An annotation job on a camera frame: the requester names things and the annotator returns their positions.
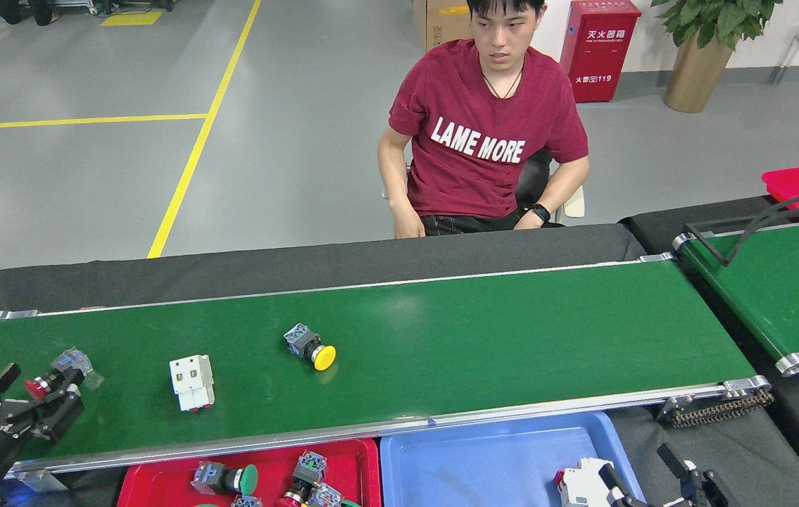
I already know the short green conveyor belt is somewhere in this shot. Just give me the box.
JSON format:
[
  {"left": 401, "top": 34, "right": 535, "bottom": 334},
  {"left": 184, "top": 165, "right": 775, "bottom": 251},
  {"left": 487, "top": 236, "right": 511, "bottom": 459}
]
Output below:
[{"left": 672, "top": 215, "right": 799, "bottom": 377}]

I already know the red fire extinguisher cabinet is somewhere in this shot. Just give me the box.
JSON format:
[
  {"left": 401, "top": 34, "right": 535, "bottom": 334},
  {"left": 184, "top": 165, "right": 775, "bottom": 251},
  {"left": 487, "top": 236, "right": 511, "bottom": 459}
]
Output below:
[{"left": 559, "top": 0, "right": 642, "bottom": 104}]

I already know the black angled guide frame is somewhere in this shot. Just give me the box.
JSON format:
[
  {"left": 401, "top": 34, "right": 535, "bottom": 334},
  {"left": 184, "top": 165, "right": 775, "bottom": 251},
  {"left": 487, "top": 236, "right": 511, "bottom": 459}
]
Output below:
[{"left": 684, "top": 189, "right": 799, "bottom": 267}]

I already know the blue plastic tray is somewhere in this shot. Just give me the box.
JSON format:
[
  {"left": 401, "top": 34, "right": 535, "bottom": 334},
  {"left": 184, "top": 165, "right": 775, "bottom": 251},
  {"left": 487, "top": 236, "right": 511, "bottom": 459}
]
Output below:
[{"left": 379, "top": 411, "right": 648, "bottom": 507}]

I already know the long green conveyor belt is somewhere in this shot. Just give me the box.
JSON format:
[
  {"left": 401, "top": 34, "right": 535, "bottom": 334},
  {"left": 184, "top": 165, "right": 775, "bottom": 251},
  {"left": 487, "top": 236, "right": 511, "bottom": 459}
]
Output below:
[{"left": 0, "top": 252, "right": 774, "bottom": 494}]

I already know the yellow push button switch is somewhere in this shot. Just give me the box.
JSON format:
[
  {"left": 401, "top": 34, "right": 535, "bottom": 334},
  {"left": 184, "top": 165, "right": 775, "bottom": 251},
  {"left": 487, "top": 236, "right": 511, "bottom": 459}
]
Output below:
[{"left": 283, "top": 323, "right": 338, "bottom": 373}]

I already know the potted plant in gold pot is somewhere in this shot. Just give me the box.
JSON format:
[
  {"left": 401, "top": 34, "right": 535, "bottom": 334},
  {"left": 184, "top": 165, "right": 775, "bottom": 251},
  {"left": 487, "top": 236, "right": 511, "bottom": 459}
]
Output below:
[{"left": 651, "top": 0, "right": 784, "bottom": 113}]

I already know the black conveyor drive chain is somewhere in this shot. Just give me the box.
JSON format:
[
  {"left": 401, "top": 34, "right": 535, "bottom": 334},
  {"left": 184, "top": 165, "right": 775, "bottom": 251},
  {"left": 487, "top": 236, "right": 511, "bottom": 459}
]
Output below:
[{"left": 658, "top": 389, "right": 774, "bottom": 428}]

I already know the background person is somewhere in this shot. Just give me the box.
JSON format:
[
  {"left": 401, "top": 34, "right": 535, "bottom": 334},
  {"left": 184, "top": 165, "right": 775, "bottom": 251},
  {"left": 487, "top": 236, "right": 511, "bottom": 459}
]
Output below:
[{"left": 0, "top": 0, "right": 55, "bottom": 27}]

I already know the white circuit breaker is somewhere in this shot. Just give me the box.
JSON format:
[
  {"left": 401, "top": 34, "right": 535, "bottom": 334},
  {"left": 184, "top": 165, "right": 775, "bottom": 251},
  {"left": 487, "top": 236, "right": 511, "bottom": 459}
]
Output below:
[
  {"left": 553, "top": 458, "right": 619, "bottom": 507},
  {"left": 168, "top": 353, "right": 217, "bottom": 413}
]

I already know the person's right hand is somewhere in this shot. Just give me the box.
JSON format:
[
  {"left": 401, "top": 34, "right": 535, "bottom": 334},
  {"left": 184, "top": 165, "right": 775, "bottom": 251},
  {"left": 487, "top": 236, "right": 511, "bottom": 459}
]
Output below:
[{"left": 394, "top": 205, "right": 427, "bottom": 239}]

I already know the brown cardboard box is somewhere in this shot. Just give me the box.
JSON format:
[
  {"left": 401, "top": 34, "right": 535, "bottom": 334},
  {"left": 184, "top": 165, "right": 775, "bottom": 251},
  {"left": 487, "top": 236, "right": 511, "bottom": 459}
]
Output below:
[{"left": 413, "top": 0, "right": 474, "bottom": 51}]

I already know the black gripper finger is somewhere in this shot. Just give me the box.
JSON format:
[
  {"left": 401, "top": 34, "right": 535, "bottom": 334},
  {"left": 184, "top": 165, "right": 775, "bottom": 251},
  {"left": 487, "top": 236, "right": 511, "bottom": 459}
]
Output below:
[
  {"left": 596, "top": 461, "right": 653, "bottom": 507},
  {"left": 656, "top": 442, "right": 731, "bottom": 507}
]

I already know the red plastic tray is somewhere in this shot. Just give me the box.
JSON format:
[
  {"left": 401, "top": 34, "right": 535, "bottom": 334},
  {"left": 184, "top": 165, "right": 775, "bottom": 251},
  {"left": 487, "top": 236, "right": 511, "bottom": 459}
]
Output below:
[{"left": 116, "top": 438, "right": 382, "bottom": 507}]

